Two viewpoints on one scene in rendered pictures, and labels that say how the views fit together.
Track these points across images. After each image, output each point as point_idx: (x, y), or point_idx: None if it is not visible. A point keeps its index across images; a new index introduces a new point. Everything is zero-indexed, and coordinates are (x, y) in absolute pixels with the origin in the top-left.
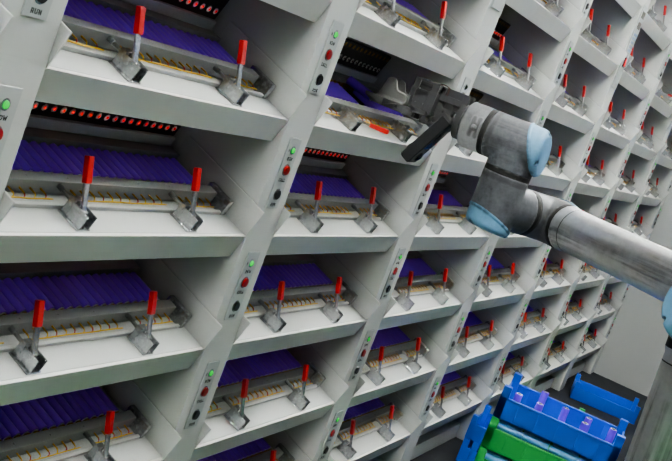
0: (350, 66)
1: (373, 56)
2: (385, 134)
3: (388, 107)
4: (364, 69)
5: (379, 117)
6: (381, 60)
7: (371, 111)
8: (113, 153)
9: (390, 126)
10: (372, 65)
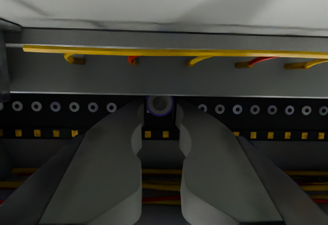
0: (118, 95)
1: (67, 129)
2: (216, 10)
3: (276, 167)
4: (55, 98)
5: (194, 78)
6: (19, 126)
7: (310, 97)
8: None
9: (67, 57)
10: (37, 111)
